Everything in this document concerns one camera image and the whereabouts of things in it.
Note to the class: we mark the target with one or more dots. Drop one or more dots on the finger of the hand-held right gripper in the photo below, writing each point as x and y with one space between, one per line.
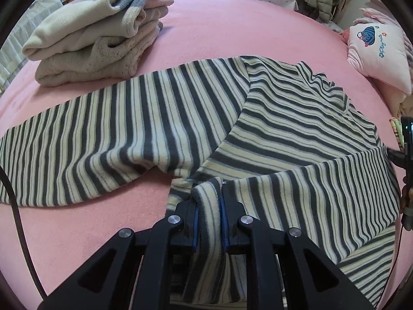
395 157

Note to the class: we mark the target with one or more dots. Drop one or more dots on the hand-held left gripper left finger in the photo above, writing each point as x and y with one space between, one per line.
195 229

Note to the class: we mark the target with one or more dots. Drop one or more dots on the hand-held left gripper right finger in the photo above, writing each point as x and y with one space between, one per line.
223 226

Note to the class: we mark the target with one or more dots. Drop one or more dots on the grey cream striped shirt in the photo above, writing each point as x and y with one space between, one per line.
161 119

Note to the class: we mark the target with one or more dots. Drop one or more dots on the colourful patterned cloth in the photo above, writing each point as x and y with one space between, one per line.
396 132

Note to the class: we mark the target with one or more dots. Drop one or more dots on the cream quilt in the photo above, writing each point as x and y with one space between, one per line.
398 98

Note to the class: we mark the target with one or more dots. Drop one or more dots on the pink printed pillow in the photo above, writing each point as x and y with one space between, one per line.
377 61

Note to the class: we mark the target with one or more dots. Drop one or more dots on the pink bed sheet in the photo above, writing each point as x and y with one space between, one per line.
226 29

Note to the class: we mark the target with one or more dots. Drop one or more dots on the folded beige knit garment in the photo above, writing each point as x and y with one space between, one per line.
80 67

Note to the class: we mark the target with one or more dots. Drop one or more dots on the folded pale pink garment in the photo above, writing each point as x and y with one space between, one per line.
158 8

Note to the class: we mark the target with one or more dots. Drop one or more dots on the white curtain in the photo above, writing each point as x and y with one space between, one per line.
22 32

